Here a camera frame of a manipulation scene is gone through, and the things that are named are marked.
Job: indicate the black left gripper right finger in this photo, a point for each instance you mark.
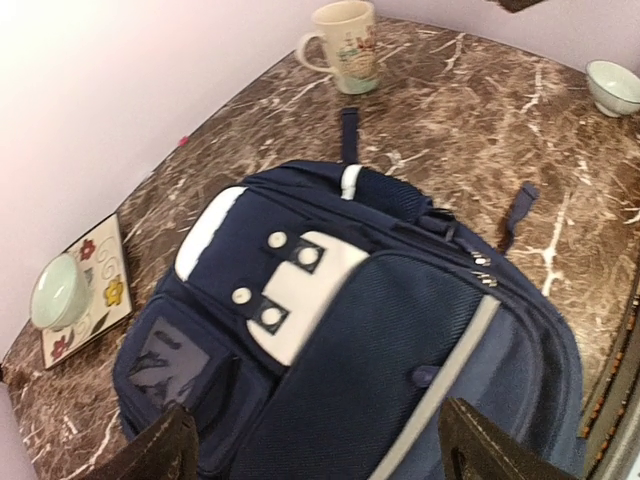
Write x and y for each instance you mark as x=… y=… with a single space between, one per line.
x=502 y=441

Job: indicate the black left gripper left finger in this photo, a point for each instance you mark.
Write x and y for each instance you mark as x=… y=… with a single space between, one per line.
x=168 y=449

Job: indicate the navy blue student backpack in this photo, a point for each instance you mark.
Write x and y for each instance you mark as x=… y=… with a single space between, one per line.
x=317 y=315

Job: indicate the pale green bowl on plate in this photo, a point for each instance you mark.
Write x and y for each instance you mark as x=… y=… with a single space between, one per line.
x=61 y=295

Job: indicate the square floral plate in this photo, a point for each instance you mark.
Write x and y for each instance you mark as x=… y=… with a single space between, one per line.
x=100 y=256

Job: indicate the pale green bowl right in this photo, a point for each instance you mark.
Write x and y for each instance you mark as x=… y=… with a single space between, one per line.
x=614 y=89

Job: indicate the cream floral mug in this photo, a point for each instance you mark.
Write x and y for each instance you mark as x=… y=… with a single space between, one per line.
x=346 y=30

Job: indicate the black front rail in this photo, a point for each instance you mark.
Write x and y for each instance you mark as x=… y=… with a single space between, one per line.
x=610 y=420

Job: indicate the right black frame post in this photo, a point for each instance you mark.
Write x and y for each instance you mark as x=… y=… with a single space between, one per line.
x=515 y=6

